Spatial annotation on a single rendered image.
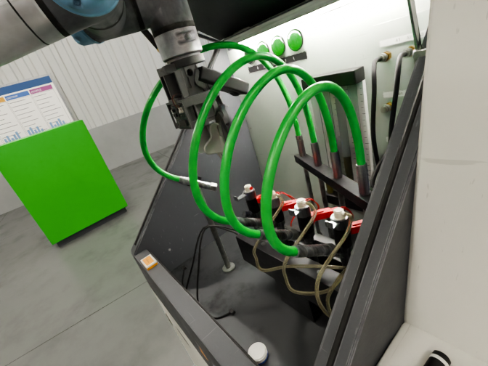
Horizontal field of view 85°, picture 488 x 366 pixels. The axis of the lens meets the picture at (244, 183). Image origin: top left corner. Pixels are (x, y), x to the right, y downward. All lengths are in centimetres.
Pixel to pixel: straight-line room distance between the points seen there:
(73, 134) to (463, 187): 369
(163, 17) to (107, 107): 652
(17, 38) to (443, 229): 53
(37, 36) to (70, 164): 342
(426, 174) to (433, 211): 5
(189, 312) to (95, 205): 339
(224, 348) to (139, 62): 696
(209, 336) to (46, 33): 51
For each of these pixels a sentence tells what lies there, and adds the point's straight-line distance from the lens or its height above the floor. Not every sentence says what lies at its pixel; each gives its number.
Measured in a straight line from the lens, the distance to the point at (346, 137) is 71.
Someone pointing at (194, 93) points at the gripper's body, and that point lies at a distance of 53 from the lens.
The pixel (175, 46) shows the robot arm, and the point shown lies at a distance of 51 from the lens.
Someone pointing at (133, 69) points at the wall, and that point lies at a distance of 718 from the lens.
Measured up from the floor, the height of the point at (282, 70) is 134.
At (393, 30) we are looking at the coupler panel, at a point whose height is 134.
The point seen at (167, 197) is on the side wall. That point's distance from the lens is 87.
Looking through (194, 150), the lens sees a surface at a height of 126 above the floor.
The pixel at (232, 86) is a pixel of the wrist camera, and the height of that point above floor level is 133.
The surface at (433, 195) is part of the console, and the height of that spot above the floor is 117.
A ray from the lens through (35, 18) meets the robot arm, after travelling 40.
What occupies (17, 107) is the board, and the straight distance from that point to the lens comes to 701.
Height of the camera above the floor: 137
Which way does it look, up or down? 23 degrees down
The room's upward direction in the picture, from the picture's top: 17 degrees counter-clockwise
